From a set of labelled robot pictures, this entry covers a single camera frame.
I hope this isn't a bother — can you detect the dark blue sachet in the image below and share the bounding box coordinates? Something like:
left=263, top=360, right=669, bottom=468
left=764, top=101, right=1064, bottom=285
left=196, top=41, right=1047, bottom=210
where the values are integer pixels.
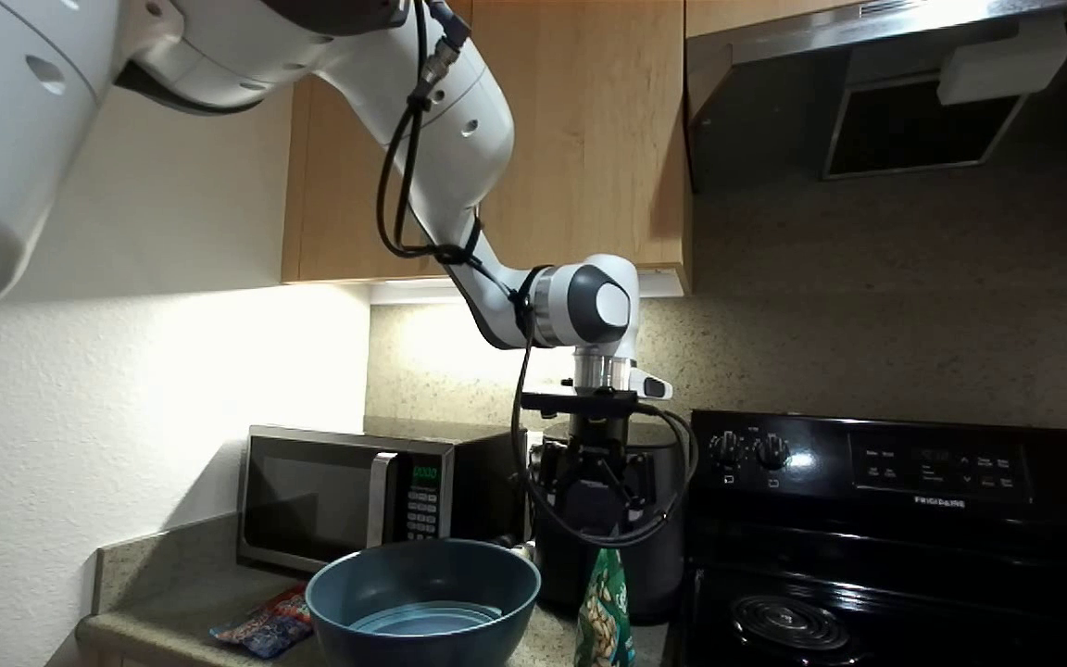
left=205, top=586, right=317, bottom=665

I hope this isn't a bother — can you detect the wooden upper cabinet door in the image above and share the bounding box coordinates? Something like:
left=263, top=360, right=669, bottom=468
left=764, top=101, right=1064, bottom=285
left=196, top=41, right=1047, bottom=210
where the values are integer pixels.
left=463, top=0, right=694, bottom=278
left=278, top=74, right=433, bottom=285

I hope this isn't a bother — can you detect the blue dish bowl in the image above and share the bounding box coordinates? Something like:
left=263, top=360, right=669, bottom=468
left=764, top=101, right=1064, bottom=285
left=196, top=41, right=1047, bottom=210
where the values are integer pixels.
left=304, top=539, right=545, bottom=667

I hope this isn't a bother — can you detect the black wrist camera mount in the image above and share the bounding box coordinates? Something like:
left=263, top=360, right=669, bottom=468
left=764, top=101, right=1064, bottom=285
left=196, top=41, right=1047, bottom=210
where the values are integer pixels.
left=520, top=386, right=677, bottom=420

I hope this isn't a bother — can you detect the green sachet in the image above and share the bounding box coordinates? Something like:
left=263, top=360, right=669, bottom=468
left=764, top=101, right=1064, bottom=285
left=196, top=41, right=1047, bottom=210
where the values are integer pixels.
left=573, top=544, right=638, bottom=667

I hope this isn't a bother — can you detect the stainless steel microwave oven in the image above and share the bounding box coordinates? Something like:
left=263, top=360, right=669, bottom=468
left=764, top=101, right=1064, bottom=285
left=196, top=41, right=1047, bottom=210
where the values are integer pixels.
left=232, top=420, right=533, bottom=577

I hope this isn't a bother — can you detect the black electric stove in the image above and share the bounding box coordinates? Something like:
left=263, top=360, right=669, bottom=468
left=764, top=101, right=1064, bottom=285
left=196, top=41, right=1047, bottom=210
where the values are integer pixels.
left=666, top=407, right=1067, bottom=667

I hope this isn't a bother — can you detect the steel range hood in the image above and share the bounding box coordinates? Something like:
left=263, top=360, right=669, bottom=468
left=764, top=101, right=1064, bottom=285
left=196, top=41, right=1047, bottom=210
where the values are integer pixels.
left=687, top=0, right=1067, bottom=195

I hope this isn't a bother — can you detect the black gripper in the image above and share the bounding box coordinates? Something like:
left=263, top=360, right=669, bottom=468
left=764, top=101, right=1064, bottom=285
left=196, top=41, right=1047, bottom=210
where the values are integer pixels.
left=550, top=407, right=653, bottom=550

